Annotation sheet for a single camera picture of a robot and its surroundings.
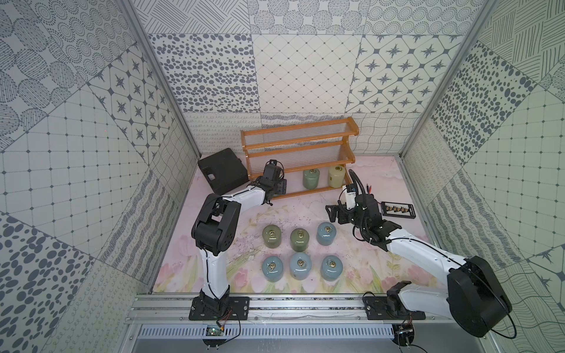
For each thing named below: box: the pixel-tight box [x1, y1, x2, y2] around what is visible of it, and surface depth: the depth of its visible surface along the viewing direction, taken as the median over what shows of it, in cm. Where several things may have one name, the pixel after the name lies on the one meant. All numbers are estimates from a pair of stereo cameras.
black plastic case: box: [197, 147, 250, 195], surface depth 110 cm
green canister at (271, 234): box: [261, 224, 282, 250], surface depth 86 cm
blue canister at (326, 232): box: [316, 221, 337, 247], surface depth 87 cm
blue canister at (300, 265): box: [289, 251, 312, 281], surface depth 78 cm
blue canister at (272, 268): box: [261, 255, 284, 283], surface depth 78 cm
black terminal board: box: [381, 201, 417, 220], surface depth 100 cm
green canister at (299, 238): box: [289, 227, 310, 253], surface depth 85 cm
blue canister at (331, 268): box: [320, 254, 344, 282], surface depth 78 cm
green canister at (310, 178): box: [302, 168, 321, 191], surface depth 103 cm
